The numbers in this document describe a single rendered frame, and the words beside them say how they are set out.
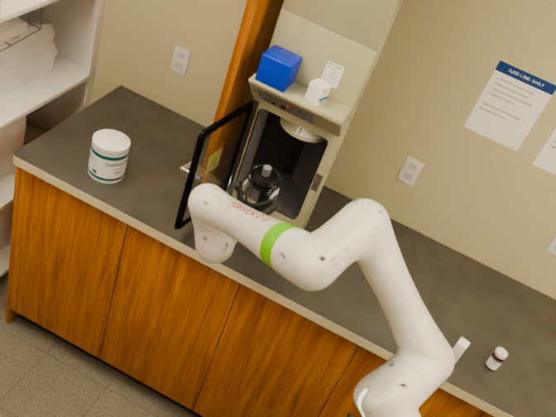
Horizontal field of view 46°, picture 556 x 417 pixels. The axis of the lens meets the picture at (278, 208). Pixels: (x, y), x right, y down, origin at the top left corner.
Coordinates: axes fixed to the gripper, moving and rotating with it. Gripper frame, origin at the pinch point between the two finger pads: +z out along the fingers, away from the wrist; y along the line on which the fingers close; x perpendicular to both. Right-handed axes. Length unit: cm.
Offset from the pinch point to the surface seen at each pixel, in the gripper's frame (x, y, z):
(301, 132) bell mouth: -13.2, -2.4, 20.3
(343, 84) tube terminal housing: -36.3, -9.9, 17.8
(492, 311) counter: 27, -91, 33
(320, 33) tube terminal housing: -48, 2, 18
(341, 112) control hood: -30.2, -13.1, 12.5
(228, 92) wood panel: -21.3, 22.4, 9.1
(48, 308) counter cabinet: 97, 66, -7
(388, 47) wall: -37, -14, 61
